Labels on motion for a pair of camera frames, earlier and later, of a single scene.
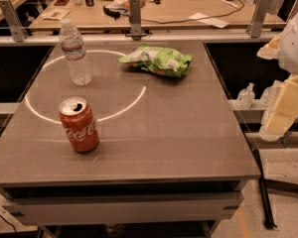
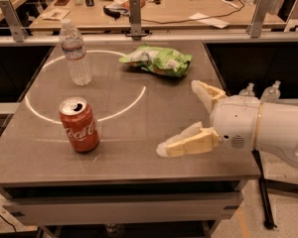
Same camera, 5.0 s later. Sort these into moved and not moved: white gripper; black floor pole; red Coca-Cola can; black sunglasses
Moved: white gripper
Not moved: red Coca-Cola can; black floor pole; black sunglasses
